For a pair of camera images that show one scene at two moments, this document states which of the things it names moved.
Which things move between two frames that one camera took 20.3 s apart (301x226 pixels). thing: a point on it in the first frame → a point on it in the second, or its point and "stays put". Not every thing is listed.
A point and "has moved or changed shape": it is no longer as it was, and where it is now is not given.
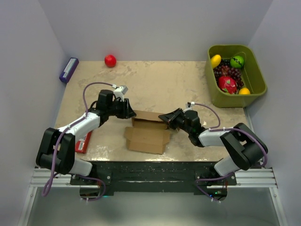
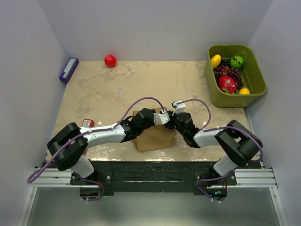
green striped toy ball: (237, 61) stays put
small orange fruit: (244, 91) stays put
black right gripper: (171, 117) stays put
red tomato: (110, 60) stays put
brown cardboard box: (149, 133) has moved or changed shape
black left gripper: (127, 111) → (152, 123)
